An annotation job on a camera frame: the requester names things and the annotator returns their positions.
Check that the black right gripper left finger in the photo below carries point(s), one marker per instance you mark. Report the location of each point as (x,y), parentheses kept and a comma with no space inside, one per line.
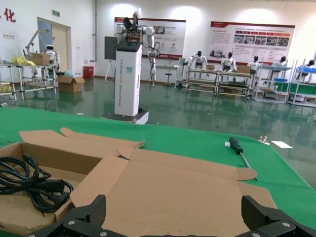
(95,209)

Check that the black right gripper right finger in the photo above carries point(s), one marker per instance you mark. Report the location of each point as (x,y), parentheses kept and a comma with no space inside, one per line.
(254,214)

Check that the open cardboard box torn rim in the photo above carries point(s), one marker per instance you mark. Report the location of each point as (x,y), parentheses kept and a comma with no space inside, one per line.
(61,150)

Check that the large open cardboard box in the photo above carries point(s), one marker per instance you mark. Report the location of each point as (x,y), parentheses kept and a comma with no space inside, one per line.
(70,86)

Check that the small cardboard box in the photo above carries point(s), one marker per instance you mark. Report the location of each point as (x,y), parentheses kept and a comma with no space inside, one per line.
(244,69)
(211,67)

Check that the brown cardboard box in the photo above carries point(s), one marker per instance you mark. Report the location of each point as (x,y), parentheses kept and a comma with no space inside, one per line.
(40,59)

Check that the white rectangular sheet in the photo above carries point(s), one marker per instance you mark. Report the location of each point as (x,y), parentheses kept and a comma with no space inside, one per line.
(281,144)

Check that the metal table clamp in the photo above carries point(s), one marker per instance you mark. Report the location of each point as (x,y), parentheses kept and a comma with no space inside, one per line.
(264,139)

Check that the green tablecloth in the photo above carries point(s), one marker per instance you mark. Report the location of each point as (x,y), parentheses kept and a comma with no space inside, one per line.
(197,140)

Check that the white tower robot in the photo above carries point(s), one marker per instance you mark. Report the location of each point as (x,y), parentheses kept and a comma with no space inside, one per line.
(128,81)

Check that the tall metal pipe rack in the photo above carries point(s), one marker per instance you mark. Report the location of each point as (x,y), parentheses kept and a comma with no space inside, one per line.
(271,67)
(297,84)

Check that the red bin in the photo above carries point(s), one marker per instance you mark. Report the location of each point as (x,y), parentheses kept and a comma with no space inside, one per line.
(88,72)

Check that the light blue plastic bag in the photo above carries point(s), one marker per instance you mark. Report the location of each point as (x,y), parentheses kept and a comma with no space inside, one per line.
(68,73)

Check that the low metal pipe rack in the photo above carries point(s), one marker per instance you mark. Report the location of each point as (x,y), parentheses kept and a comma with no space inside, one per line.
(201,70)
(234,73)

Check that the white pipe rack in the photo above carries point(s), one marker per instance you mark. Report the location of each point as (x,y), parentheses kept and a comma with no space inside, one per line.
(21,84)

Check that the white humanoid robot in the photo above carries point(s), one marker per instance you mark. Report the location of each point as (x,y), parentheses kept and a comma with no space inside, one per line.
(311,63)
(228,63)
(279,63)
(254,65)
(198,60)

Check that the black round stool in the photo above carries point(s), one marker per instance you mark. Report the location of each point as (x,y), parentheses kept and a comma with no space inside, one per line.
(168,73)

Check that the black display on stand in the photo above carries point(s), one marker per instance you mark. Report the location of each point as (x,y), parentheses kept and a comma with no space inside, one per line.
(109,48)

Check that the yellow bag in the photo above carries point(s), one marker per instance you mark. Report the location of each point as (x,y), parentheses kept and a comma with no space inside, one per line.
(22,61)

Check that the small white round-head robot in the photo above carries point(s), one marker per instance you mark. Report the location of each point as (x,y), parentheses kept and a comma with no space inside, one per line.
(50,47)

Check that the beige door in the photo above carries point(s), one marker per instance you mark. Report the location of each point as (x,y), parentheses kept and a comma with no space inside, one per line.
(60,44)

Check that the green exit sign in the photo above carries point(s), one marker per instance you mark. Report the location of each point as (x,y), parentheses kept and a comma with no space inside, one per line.
(56,13)

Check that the wide red header wall poster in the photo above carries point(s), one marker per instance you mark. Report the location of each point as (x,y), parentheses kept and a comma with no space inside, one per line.
(222,37)

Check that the grey wall pipe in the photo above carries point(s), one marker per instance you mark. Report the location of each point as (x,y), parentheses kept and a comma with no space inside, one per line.
(95,24)

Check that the wall poster with robot photo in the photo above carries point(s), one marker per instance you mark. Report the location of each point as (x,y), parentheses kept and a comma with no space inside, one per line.
(172,37)

